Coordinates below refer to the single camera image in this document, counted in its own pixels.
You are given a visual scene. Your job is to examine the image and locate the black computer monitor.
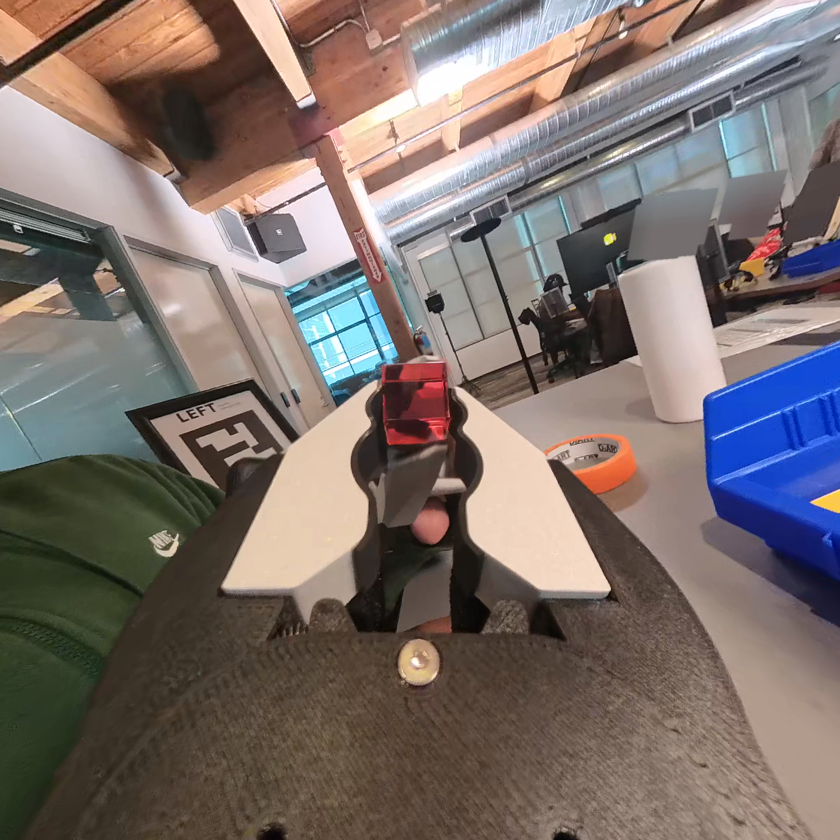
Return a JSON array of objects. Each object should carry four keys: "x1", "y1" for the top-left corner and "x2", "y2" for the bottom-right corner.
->
[{"x1": 556, "y1": 217, "x2": 644, "y2": 296}]

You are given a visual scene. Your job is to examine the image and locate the orange tape roll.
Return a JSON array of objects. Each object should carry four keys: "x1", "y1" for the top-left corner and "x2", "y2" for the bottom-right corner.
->
[{"x1": 545, "y1": 432, "x2": 639, "y2": 496}]

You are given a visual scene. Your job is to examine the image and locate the camera tripod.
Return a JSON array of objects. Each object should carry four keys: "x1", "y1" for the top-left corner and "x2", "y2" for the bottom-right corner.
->
[{"x1": 424, "y1": 289, "x2": 480, "y2": 395}]

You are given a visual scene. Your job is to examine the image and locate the black floor lamp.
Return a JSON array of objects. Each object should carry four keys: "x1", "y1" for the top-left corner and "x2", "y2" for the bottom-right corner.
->
[{"x1": 460, "y1": 217, "x2": 542, "y2": 395}]

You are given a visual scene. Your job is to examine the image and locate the small blue tray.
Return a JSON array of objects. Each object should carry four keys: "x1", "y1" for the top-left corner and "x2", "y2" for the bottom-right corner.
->
[{"x1": 785, "y1": 239, "x2": 840, "y2": 277}]

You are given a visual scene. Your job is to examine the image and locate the wooden support post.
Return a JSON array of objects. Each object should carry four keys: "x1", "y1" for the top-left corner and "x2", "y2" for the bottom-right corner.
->
[{"x1": 313, "y1": 132, "x2": 421, "y2": 362}]

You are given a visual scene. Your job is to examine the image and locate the silver ceiling duct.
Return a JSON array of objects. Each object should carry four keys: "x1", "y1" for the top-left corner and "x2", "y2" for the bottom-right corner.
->
[
  {"x1": 368, "y1": 27, "x2": 840, "y2": 240},
  {"x1": 401, "y1": 0, "x2": 840, "y2": 82}
]

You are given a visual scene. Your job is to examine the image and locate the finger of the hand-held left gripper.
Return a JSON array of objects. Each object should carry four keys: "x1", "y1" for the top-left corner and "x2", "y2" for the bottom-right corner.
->
[
  {"x1": 368, "y1": 440, "x2": 468, "y2": 530},
  {"x1": 394, "y1": 562, "x2": 455, "y2": 632}
]

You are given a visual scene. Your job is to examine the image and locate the red transparent cube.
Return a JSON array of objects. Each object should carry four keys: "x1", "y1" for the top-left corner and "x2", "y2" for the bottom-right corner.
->
[{"x1": 378, "y1": 364, "x2": 452, "y2": 447}]

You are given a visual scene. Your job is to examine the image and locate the person's left hand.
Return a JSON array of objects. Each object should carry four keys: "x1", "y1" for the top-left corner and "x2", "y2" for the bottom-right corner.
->
[{"x1": 410, "y1": 504, "x2": 454, "y2": 547}]

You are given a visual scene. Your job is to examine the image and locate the white squeeze bottle black cap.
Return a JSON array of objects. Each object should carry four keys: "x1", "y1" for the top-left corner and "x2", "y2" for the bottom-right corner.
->
[{"x1": 616, "y1": 255, "x2": 727, "y2": 425}]

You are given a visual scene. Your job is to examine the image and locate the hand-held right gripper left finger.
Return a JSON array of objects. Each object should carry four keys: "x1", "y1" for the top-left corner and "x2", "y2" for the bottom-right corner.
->
[{"x1": 218, "y1": 388, "x2": 384, "y2": 623}]

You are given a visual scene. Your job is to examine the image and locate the blue plastic bin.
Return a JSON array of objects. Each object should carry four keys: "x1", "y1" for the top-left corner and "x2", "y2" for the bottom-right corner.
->
[{"x1": 703, "y1": 342, "x2": 840, "y2": 585}]

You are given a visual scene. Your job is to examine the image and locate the framed black white tag sign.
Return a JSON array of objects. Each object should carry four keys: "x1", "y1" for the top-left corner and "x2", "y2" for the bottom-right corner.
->
[{"x1": 125, "y1": 380, "x2": 300, "y2": 489}]

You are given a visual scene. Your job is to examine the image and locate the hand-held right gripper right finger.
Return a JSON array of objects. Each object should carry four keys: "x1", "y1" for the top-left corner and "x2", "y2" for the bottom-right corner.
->
[{"x1": 451, "y1": 385, "x2": 615, "y2": 620}]

